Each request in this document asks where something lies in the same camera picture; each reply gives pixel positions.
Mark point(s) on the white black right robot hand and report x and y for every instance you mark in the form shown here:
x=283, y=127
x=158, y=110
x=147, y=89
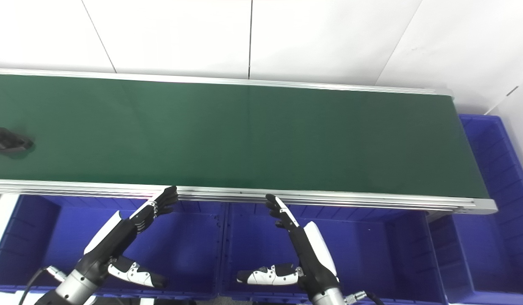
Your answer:
x=314, y=258

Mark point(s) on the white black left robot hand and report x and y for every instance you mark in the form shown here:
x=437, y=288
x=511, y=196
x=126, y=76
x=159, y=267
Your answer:
x=117, y=237

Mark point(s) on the black flanged machine part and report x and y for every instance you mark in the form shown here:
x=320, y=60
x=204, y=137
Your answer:
x=7, y=140

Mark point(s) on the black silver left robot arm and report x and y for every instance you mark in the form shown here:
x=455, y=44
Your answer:
x=73, y=288

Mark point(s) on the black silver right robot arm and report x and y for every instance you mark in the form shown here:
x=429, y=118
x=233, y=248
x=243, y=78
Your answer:
x=327, y=298

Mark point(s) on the blue plastic bin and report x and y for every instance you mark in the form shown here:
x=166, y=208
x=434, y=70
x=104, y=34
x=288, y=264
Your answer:
x=371, y=254
x=189, y=250
x=490, y=245

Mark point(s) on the green conveyor belt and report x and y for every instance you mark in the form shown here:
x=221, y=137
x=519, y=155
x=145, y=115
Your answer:
x=244, y=135
x=329, y=199

